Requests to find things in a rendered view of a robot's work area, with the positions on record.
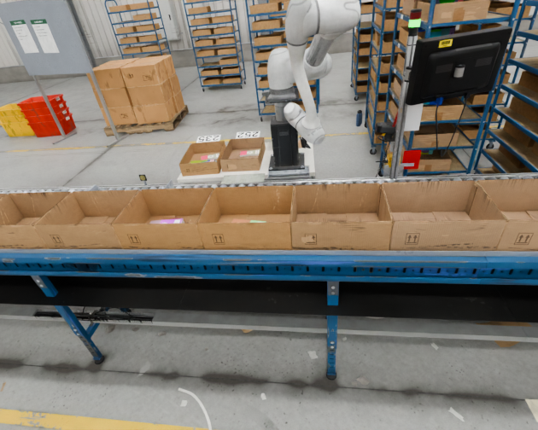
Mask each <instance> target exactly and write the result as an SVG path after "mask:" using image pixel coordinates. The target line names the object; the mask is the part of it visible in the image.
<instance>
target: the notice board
mask: <svg viewBox="0 0 538 430"><path fill-rule="evenodd" d="M0 18H1V20H2V22H3V24H4V26H5V28H6V30H7V32H8V34H9V36H10V38H11V40H12V42H13V44H14V46H15V48H16V50H17V52H18V54H19V56H20V58H21V60H22V62H23V64H24V66H25V68H26V70H27V72H28V74H29V76H33V78H34V80H35V82H36V84H37V86H38V88H39V90H40V92H41V94H42V96H43V98H44V100H45V102H46V104H47V106H48V108H49V110H50V112H51V114H52V116H53V118H54V120H55V122H56V124H57V126H58V128H59V130H60V133H61V135H62V138H61V139H59V140H57V141H55V142H53V144H57V143H59V142H61V141H63V140H65V139H67V138H69V137H71V136H74V135H76V134H78V133H77V132H73V133H71V134H69V135H67V136H66V134H65V132H64V130H63V129H62V127H61V124H60V122H59V120H58V118H57V117H56V114H55V112H54V110H53V108H52V106H51V105H50V102H49V100H48V97H47V96H46V94H45V92H44V89H43V87H42V85H41V84H40V82H39V80H38V77H37V75H52V74H72V73H89V74H90V75H91V78H92V80H93V83H94V85H95V87H96V91H97V94H98V95H99V98H100V100H101V103H102V106H103V108H104V111H105V113H106V115H107V117H108V121H109V123H110V125H111V128H112V130H113V133H114V136H115V138H116V140H115V141H113V142H111V143H110V144H108V145H106V146H107V148H109V147H111V146H113V145H114V144H116V143H117V142H119V141H121V140H123V139H124V138H126V137H128V136H130V135H129V134H125V135H124V136H122V137H119V135H118V133H117V130H116V129H115V126H114V122H113V120H112V118H111V115H110V113H109V110H108V107H107V105H106V102H105V100H104V98H103V95H102V92H101V90H100V87H99V84H98V82H97V80H96V76H95V74H94V72H93V70H92V67H91V64H90V61H89V59H88V56H87V54H86V52H85V48H84V45H83V44H82V41H81V39H80V36H79V33H78V30H77V28H76V26H75V24H74V21H73V17H72V15H71V13H70V10H69V8H68V6H67V2H66V0H21V1H15V2H10V3H1V2H0Z"/></svg>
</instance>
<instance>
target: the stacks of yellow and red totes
mask: <svg viewBox="0 0 538 430"><path fill-rule="evenodd" d="M47 97H48V100H49V102H50V105H51V106H52V108H53V110H54V112H55V114H56V117H57V118H58V120H59V122H60V124H61V127H62V129H63V130H64V132H65V134H66V135H67V134H68V133H69V132H71V131H73V130H74V129H75V128H76V125H75V124H74V121H73V116H72V115H73V113H70V112H69V107H67V105H66V102H67V101H64V100H63V94H57V95H49V96H47ZM0 122H1V123H0V125H1V126H2V127H3V128H4V129H5V131H6V132H7V134H8V135H9V137H24V136H37V137H53V136H61V133H60V130H59V128H58V126H57V124H56V122H55V120H54V118H53V116H52V114H51V112H50V110H49V108H48V106H47V104H46V102H45V100H44V98H43V96H35V97H30V98H28V99H26V100H24V101H22V102H19V103H10V104H7V105H5V106H2V107H0Z"/></svg>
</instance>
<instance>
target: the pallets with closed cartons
mask: <svg viewBox="0 0 538 430"><path fill-rule="evenodd" d="M92 70H93V72H94V74H95V76H96V80H97V82H98V84H99V87H100V90H101V92H102V95H103V98H104V100H105V102H106V105H107V107H108V110H109V113H110V115H111V118H112V120H113V122H114V125H116V126H115V129H116V130H117V133H118V132H126V134H129V135H131V134H134V133H137V134H142V133H143V132H146V133H150V132H152V131H153V130H156V129H164V130H165V131H174V130H175V129H176V127H177V126H178V125H179V123H180V122H181V121H182V120H183V118H184V117H185V116H186V114H187V113H188V112H189V110H188V107H187V105H184V99H183V96H182V92H181V89H180V84H179V81H178V76H177V74H176V72H175V68H174V65H173V59H172V56H171V55H162V56H155V57H147V58H141V59H140V58H133V59H125V60H117V61H109V62H106V63H104V64H102V65H100V67H94V68H92ZM87 77H88V79H89V81H90V83H91V87H92V89H93V92H94V95H95V97H96V100H97V103H98V105H99V108H100V109H101V111H102V115H103V117H104V119H105V122H106V124H107V126H106V127H105V128H103V129H104V131H105V134H106V136H107V137H111V136H114V133H113V130H112V128H111V125H110V123H109V121H108V117H107V115H106V113H105V111H104V108H103V106H102V103H101V100H100V98H99V95H98V94H97V91H96V87H95V85H94V83H93V80H92V78H91V75H90V74H89V73H87ZM163 122H164V123H163ZM152 123H154V124H153V125H152ZM162 123H163V124H162ZM132 124H136V125H135V126H131V125H132ZM144 124H146V125H144Z"/></svg>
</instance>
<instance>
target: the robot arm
mask: <svg viewBox="0 0 538 430"><path fill-rule="evenodd" d="M359 21H360V3H359V1H357V0H290V1H289V5H288V8H287V13H286V19H285V33H286V42H287V45H288V48H287V49H286V48H278V49H274V50H273V51H272V52H271V54H270V56H269V59H268V64H267V74H268V82H269V87H270V89H269V90H265V91H262V95H263V96H269V97H268V98H267V99H268V101H273V100H282V99H295V98H296V94H295V88H294V87H293V83H296V85H297V88H298V90H299V92H300V95H301V99H302V101H303V104H304V107H305V109H306V112H304V111H303V109H302V108H300V106H299V105H297V104H295V103H293V102H291V103H289V104H288V105H286V107H285V108H284V116H285V118H286V119H287V120H288V122H289V123H290V124H291V125H292V126H293V127H294V128H296V129H297V130H298V132H299V133H300V134H301V137H300V139H301V147H302V148H311V147H310V146H309V145H308V144H307V141H308V142H310V143H311V144H320V143H321V142H323V140H324V139H325V132H324V130H323V129H322V125H321V124H320V119H319V118H318V117H317V112H316V107H315V104H314V100H313V96H312V92H311V90H310V87H309V84H308V80H315V79H319V78H323V77H324V76H326V75H327V74H329V73H330V70H331V69H332V59H331V57H330V55H329V54H328V53H327V52H328V50H329V48H330V47H331V45H332V43H333V41H334V39H335V38H338V37H339V36H341V35H342V34H343V33H345V32H346V31H350V30H351V29H353V28H354V27H356V26H357V24H358V23H359ZM312 35H314V37H313V41H312V43H311V45H310V47H309V48H308V49H306V47H307V40H308V37H310V36H312Z"/></svg>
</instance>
